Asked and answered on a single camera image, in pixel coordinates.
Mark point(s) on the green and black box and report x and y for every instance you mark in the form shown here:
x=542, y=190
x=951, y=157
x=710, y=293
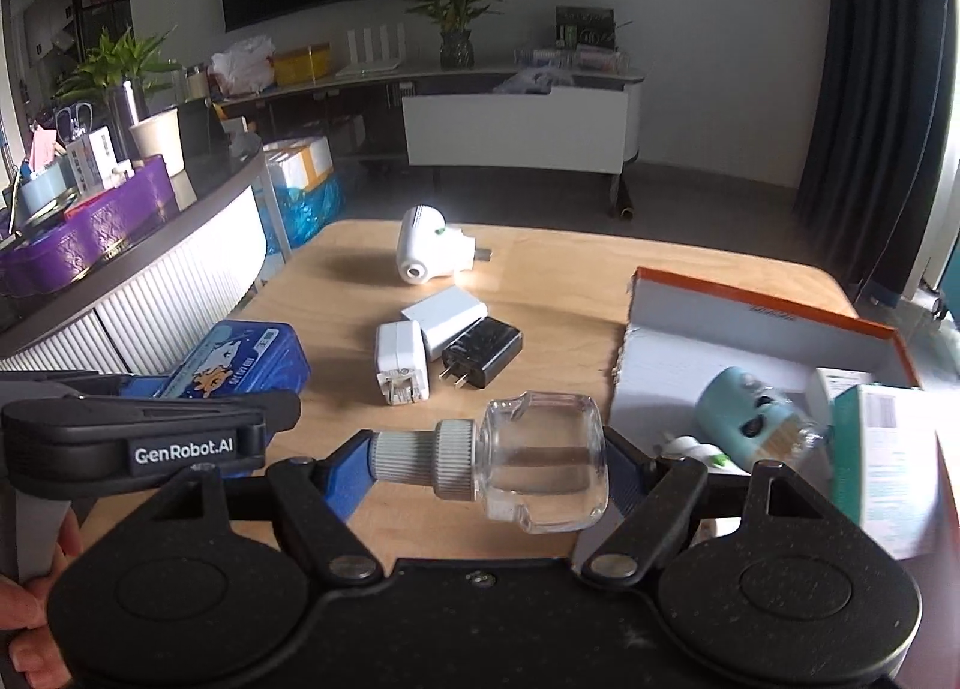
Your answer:
x=585, y=28

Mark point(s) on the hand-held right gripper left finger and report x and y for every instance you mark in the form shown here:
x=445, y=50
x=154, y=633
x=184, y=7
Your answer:
x=352, y=468

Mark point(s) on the white plug-in device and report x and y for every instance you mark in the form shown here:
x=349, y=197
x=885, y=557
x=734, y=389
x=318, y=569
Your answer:
x=424, y=239
x=697, y=453

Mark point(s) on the person's left hand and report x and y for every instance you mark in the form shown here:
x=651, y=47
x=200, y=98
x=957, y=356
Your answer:
x=22, y=629

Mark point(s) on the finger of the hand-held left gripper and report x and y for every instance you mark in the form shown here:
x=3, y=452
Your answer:
x=90, y=434
x=146, y=386

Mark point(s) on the blue plastic bag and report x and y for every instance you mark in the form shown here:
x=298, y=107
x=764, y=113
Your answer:
x=307, y=217

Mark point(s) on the black charger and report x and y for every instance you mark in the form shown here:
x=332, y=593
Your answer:
x=480, y=352

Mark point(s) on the clear glass bottle grey cap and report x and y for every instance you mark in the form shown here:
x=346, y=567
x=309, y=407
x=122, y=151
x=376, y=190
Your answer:
x=540, y=464

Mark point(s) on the scissors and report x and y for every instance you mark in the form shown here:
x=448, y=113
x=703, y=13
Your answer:
x=75, y=119

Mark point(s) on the grey-blue cloth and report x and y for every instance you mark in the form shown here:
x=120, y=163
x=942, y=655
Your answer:
x=532, y=80

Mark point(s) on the white router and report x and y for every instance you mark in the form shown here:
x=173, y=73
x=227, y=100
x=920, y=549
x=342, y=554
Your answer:
x=371, y=56

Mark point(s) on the white charger with prongs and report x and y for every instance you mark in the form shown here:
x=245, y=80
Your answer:
x=401, y=355

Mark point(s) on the white barcode box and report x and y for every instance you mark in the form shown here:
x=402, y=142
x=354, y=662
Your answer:
x=836, y=389

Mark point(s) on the yellow tin box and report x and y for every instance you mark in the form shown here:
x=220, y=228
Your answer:
x=300, y=65

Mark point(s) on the white television cabinet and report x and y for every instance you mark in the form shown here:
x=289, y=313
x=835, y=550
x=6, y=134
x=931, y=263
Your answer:
x=517, y=130

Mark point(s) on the orange box with white foam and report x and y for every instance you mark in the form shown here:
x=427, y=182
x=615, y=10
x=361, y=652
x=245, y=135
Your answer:
x=675, y=359

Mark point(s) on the white plastic bag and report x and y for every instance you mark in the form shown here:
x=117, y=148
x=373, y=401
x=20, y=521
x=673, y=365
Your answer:
x=240, y=67

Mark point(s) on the blue tin box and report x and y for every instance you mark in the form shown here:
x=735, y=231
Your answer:
x=240, y=359

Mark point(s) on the purple tin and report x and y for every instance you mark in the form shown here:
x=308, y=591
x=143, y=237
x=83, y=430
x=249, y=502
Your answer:
x=75, y=247

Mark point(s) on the white paper cup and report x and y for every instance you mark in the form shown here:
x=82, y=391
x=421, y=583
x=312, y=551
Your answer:
x=159, y=142

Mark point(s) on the white and yellow carton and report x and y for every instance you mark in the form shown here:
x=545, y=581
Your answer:
x=300, y=164

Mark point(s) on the black container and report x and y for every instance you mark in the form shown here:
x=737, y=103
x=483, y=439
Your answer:
x=202, y=130

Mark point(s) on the steel bottle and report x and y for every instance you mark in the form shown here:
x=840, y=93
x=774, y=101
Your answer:
x=127, y=115

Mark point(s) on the green plant in glass vase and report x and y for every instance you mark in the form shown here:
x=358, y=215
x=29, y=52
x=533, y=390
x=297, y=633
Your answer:
x=454, y=14

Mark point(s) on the clear storage box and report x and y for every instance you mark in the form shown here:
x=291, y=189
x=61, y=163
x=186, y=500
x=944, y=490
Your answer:
x=577, y=59

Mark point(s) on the small white printed box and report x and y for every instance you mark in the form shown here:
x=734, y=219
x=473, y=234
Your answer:
x=91, y=160

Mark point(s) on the leafy potted plant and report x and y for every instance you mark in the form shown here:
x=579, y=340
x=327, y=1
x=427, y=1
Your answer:
x=112, y=63

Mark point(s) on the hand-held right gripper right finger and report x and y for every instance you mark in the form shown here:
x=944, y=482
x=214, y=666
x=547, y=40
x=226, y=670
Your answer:
x=622, y=468

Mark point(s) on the dark curtain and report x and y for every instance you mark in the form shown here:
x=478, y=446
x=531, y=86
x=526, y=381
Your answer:
x=862, y=97

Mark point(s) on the teal cardboard box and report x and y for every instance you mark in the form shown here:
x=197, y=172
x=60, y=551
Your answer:
x=892, y=471

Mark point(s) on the pink paper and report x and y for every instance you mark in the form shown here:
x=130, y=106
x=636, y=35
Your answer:
x=43, y=148

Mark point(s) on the light blue round container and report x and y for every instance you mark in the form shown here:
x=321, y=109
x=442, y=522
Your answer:
x=41, y=190

